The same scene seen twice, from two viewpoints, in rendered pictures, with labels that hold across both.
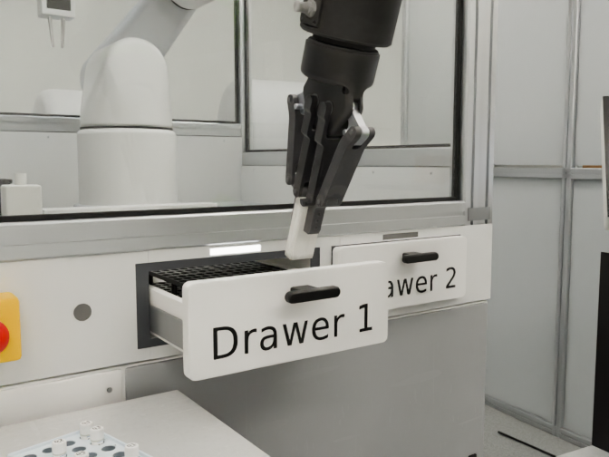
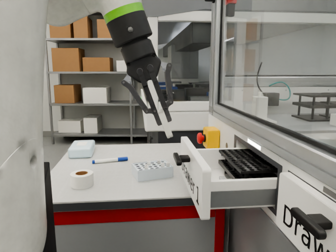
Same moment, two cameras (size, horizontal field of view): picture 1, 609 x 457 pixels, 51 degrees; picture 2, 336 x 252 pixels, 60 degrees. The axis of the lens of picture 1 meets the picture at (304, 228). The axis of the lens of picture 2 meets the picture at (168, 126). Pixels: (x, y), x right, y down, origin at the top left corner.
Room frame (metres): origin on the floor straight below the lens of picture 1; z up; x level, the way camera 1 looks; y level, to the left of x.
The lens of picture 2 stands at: (1.05, -0.62, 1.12)
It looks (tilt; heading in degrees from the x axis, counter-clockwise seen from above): 11 degrees down; 118
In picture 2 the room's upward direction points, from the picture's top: straight up
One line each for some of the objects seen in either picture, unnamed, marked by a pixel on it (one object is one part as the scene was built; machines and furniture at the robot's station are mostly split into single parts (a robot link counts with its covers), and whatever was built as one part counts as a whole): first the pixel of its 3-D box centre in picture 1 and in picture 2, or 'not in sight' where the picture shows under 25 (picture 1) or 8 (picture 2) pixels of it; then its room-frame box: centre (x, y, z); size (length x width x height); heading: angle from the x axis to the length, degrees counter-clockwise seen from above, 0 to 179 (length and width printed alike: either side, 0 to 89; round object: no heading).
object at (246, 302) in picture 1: (294, 315); (192, 170); (0.78, 0.01, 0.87); 0.29 x 0.02 x 0.11; 124
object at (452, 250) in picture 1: (403, 273); (330, 241); (1.07, -0.17, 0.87); 0.29 x 0.02 x 0.11; 124
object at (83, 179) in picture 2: not in sight; (82, 179); (0.40, 0.02, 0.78); 0.07 x 0.07 x 0.04
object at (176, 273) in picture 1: (220, 291); (270, 169); (0.94, 0.12, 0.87); 0.22 x 0.18 x 0.06; 34
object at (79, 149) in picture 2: not in sight; (82, 148); (0.14, 0.28, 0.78); 0.15 x 0.10 x 0.04; 127
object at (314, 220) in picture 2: (415, 257); (315, 221); (1.05, -0.18, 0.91); 0.07 x 0.04 x 0.01; 124
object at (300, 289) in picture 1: (307, 292); (182, 158); (0.75, 0.00, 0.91); 0.07 x 0.04 x 0.01; 124
